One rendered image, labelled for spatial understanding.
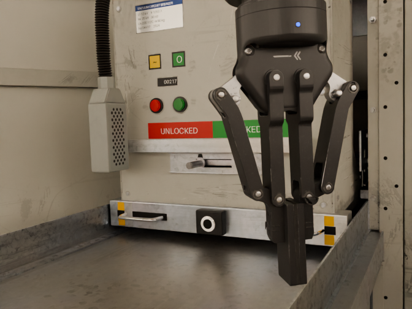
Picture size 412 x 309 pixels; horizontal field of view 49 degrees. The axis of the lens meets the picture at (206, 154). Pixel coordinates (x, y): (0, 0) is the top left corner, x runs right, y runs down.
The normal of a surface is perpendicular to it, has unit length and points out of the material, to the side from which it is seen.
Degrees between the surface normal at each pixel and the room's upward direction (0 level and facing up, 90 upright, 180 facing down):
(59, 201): 90
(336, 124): 90
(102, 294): 0
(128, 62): 90
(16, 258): 90
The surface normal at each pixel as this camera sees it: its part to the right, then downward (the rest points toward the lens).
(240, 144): 0.18, 0.07
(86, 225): 0.89, 0.00
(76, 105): 0.67, 0.04
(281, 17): -0.11, 0.08
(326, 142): -0.97, -0.16
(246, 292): -0.04, -1.00
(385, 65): -0.45, 0.09
